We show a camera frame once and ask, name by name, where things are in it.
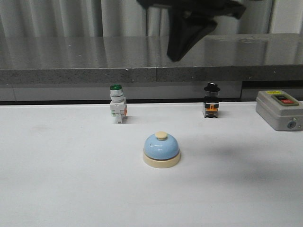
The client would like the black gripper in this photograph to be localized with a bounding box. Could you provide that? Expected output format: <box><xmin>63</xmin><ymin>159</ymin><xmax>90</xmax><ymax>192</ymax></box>
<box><xmin>137</xmin><ymin>0</ymin><xmax>246</xmax><ymax>62</ymax></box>

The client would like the blue and cream call bell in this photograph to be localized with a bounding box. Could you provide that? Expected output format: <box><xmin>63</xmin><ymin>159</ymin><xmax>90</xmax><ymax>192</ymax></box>
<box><xmin>143</xmin><ymin>131</ymin><xmax>181</xmax><ymax>168</ymax></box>

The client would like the dark granite counter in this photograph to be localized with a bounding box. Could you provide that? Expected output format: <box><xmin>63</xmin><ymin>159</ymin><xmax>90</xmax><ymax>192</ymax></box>
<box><xmin>0</xmin><ymin>34</ymin><xmax>303</xmax><ymax>105</ymax></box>

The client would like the grey curtain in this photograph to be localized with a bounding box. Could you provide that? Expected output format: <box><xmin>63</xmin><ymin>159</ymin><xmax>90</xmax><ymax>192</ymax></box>
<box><xmin>0</xmin><ymin>0</ymin><xmax>303</xmax><ymax>38</ymax></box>

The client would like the black rotary selector switch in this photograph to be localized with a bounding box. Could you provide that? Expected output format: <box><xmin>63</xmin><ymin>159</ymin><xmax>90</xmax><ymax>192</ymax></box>
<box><xmin>203</xmin><ymin>82</ymin><xmax>220</xmax><ymax>118</ymax></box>

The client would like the green push button switch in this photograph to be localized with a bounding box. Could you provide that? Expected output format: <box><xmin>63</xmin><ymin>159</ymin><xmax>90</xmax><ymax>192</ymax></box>
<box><xmin>110</xmin><ymin>84</ymin><xmax>127</xmax><ymax>123</ymax></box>

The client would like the grey on-off switch box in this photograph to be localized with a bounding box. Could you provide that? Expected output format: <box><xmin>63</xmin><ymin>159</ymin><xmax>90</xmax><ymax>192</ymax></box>
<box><xmin>256</xmin><ymin>90</ymin><xmax>303</xmax><ymax>131</ymax></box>

